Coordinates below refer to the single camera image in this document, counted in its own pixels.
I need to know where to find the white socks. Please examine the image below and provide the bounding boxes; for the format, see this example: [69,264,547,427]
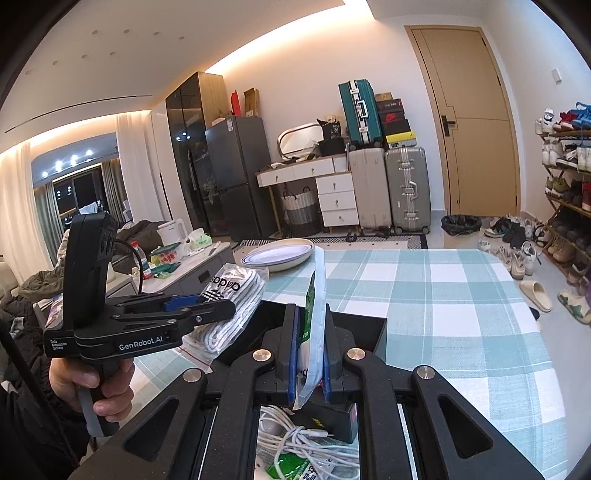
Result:
[182,263,270,368]

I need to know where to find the green-lidded food container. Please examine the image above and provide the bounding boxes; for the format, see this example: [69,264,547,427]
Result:
[148,243,184,280]

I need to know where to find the white blue-rimmed bowl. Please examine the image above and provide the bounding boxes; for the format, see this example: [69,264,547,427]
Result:
[243,239,315,273]

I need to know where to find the person's left forearm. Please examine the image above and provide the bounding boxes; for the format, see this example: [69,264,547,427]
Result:
[0,385,95,480]

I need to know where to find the scattered pairs of shoes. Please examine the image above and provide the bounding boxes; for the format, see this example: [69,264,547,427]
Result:
[478,212,551,282]

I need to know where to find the green white medicine packet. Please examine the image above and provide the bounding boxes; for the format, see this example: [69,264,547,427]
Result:
[292,247,327,411]
[274,453,326,480]

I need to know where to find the white coiled cable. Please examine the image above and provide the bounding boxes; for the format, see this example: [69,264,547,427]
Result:
[256,406,361,480]

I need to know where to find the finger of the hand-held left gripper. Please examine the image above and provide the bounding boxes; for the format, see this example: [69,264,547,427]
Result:
[113,301,238,341]
[105,294,219,320]

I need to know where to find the beige suitcase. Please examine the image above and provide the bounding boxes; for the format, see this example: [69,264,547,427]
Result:
[347,148,393,234]

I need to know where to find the person's left hand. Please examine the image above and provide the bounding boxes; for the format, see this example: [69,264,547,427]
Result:
[50,356,136,424]

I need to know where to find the beige wooden door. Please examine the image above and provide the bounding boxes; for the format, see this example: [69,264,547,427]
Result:
[405,25,522,217]

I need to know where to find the green white tissue box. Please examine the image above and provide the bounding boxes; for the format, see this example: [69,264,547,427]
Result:
[187,228,213,253]

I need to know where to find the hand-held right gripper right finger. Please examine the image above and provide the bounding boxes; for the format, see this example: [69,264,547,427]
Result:
[323,305,546,480]

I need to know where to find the black cardboard box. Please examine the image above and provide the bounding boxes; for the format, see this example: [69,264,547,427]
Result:
[217,300,407,480]

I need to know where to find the red-capped bottle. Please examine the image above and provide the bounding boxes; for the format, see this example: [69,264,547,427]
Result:
[129,240,154,280]

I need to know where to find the grey refrigerator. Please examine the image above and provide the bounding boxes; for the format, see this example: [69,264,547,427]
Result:
[204,115,279,242]

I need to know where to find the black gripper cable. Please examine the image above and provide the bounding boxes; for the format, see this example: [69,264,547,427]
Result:
[113,237,145,297]

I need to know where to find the white electric kettle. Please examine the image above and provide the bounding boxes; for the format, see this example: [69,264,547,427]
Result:
[157,219,191,259]

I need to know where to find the white drawer dresser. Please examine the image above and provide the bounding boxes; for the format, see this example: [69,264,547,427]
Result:
[255,154,361,230]

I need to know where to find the wooden shoe rack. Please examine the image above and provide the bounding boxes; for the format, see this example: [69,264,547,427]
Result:
[536,127,591,278]

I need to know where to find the silver suitcase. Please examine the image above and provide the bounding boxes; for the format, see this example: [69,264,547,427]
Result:
[385,146,433,235]

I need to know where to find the shoe rack with shoes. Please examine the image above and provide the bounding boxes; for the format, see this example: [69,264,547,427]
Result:
[534,102,591,284]

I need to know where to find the grey white laundry basket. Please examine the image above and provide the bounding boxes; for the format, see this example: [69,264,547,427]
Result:
[281,186,323,237]

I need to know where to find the beige slipper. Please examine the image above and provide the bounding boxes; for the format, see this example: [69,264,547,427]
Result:
[519,280,553,314]

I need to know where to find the dark glass-door cabinet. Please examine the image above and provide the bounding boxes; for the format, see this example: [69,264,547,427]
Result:
[165,71,228,236]

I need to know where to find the teal suitcase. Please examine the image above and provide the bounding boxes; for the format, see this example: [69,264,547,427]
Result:
[338,79,387,149]

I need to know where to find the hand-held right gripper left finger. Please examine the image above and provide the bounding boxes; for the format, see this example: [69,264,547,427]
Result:
[69,304,300,480]

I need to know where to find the dark jacket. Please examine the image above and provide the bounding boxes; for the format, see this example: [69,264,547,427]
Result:
[113,219,165,274]

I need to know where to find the black trash bag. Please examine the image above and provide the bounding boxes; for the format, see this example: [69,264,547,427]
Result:
[441,214,483,236]

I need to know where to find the oval white-framed mirror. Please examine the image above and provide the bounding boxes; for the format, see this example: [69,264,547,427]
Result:
[277,124,324,156]

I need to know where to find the black paper bag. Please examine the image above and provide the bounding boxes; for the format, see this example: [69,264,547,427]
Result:
[317,119,347,157]

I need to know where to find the white curtain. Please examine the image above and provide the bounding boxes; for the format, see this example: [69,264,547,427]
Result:
[115,110,161,223]

